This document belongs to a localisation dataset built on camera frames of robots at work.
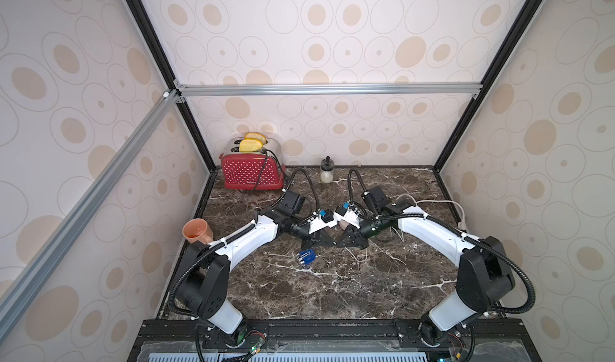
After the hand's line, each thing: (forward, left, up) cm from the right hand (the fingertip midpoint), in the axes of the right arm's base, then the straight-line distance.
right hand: (338, 248), depth 78 cm
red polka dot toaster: (+35, +42, 0) cm, 54 cm away
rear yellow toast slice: (+49, +36, +8) cm, 62 cm away
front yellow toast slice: (+43, +38, +7) cm, 58 cm away
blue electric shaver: (+2, +11, -11) cm, 15 cm away
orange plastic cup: (+7, +52, -3) cm, 52 cm away
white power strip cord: (+21, -53, -15) cm, 59 cm away
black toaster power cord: (+36, +31, +3) cm, 47 cm away
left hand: (+1, +1, +3) cm, 3 cm away
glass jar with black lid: (+41, +4, -5) cm, 42 cm away
